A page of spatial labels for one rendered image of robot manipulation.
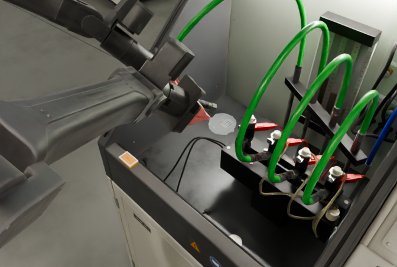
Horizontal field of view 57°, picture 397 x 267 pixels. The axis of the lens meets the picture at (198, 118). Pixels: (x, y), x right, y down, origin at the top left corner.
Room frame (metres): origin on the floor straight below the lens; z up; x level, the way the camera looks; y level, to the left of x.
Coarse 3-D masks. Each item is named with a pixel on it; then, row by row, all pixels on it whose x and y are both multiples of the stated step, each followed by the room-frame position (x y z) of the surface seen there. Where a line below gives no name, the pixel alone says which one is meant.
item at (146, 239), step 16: (128, 208) 0.66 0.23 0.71; (128, 224) 0.68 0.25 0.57; (144, 224) 0.60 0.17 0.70; (128, 240) 0.70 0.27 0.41; (144, 240) 0.62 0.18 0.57; (160, 240) 0.55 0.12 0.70; (144, 256) 0.63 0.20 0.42; (160, 256) 0.56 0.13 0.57; (176, 256) 0.50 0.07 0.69; (192, 256) 0.46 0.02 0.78
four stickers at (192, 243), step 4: (192, 240) 0.45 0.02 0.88; (192, 244) 0.45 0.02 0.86; (196, 244) 0.44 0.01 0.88; (196, 248) 0.44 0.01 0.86; (200, 252) 0.43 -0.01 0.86; (212, 256) 0.41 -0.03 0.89; (212, 260) 0.41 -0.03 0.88; (216, 260) 0.40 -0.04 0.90; (216, 264) 0.40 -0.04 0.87; (220, 264) 0.39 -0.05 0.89
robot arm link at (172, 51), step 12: (168, 36) 0.55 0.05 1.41; (168, 48) 0.51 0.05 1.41; (180, 48) 0.51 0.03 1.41; (156, 60) 0.50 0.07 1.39; (168, 60) 0.50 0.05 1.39; (180, 60) 0.51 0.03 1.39; (144, 72) 0.49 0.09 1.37; (156, 72) 0.49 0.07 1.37; (168, 72) 0.49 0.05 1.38; (180, 72) 0.52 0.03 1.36; (156, 84) 0.48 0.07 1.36; (156, 108) 0.44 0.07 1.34
